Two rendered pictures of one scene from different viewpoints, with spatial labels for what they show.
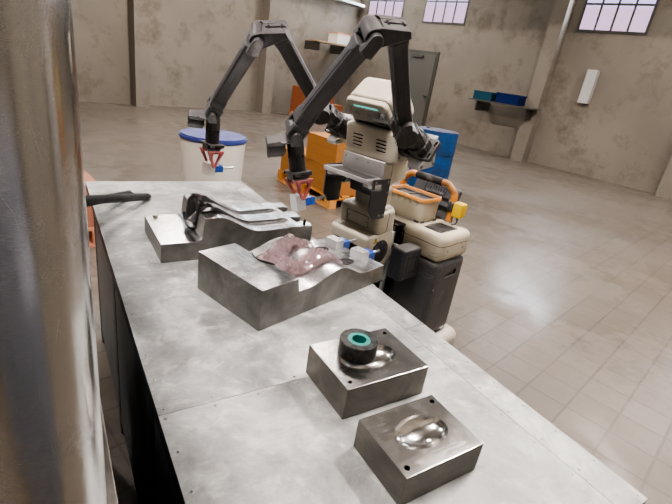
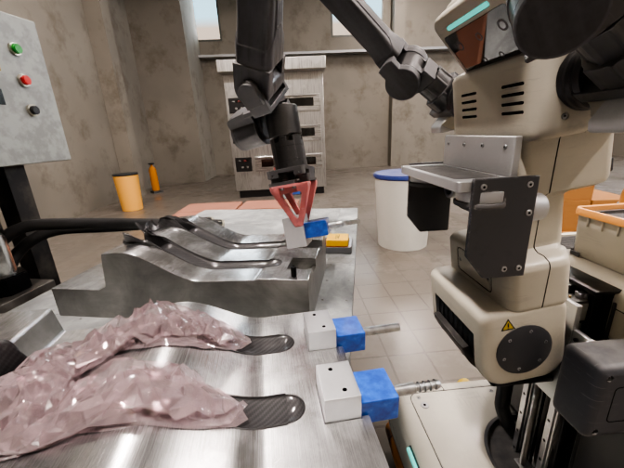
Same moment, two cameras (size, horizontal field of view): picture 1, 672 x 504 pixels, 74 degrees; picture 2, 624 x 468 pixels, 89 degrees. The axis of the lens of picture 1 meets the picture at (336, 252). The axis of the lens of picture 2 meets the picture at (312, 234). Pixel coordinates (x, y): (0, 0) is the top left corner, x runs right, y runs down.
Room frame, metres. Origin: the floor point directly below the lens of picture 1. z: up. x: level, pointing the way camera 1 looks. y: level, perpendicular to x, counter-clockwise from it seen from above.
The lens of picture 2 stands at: (1.12, -0.24, 1.12)
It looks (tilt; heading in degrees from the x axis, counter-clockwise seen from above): 18 degrees down; 44
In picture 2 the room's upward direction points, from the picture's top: 3 degrees counter-clockwise
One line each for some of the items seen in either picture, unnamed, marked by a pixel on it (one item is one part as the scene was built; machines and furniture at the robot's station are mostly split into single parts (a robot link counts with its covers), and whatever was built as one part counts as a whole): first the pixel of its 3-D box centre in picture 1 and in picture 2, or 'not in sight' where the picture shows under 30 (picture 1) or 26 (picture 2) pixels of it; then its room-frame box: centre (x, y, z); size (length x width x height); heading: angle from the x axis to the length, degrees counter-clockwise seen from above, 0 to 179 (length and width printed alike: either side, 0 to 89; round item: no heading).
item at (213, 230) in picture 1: (229, 222); (203, 260); (1.43, 0.37, 0.87); 0.50 x 0.26 x 0.14; 125
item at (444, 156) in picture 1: (431, 160); not in sight; (6.24, -1.11, 0.42); 0.58 x 0.56 x 0.85; 137
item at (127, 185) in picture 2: not in sight; (129, 191); (2.91, 5.69, 0.31); 0.40 x 0.39 x 0.61; 49
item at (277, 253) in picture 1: (299, 252); (123, 361); (1.19, 0.10, 0.90); 0.26 x 0.18 x 0.08; 142
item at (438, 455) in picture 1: (417, 444); not in sight; (0.59, -0.19, 0.83); 0.17 x 0.13 x 0.06; 125
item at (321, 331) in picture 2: (343, 243); (353, 332); (1.43, -0.02, 0.85); 0.13 x 0.05 x 0.05; 142
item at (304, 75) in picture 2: not in sight; (279, 132); (5.35, 4.56, 1.14); 1.75 x 1.35 x 2.28; 136
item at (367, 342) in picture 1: (357, 346); not in sight; (0.78, -0.07, 0.89); 0.08 x 0.08 x 0.04
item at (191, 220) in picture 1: (236, 209); (205, 240); (1.43, 0.35, 0.92); 0.35 x 0.16 x 0.09; 125
